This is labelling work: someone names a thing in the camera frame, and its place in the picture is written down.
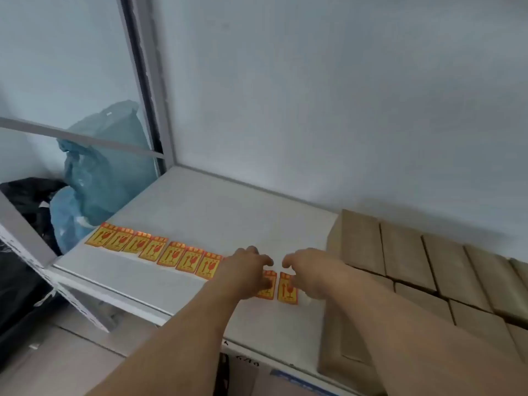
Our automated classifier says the person's right hand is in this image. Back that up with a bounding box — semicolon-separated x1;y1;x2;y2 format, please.
282;248;344;301

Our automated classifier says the person's left hand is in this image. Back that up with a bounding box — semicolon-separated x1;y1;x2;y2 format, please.
215;245;275;301

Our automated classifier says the person's left forearm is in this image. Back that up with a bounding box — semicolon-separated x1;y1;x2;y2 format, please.
86;270;245;396

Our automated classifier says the person's right forearm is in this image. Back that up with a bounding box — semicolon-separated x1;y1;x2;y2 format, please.
320;264;528;396

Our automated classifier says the row of yellow red stickers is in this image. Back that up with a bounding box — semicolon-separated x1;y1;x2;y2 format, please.
84;222;299;306

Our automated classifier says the stack of brown cardboard boxes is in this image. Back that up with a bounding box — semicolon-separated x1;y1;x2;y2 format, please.
317;208;528;396

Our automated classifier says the cardboard box with blue label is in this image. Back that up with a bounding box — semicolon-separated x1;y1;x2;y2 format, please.
229;346;331;396

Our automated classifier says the light blue plastic bag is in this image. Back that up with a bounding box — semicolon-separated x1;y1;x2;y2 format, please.
49;186;106;255
57;100;160;217

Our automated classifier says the black plastic bag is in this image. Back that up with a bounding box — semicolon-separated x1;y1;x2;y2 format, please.
0;177;71;367

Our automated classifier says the white metal shelving frame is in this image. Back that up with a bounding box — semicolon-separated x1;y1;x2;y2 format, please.
0;0;345;396

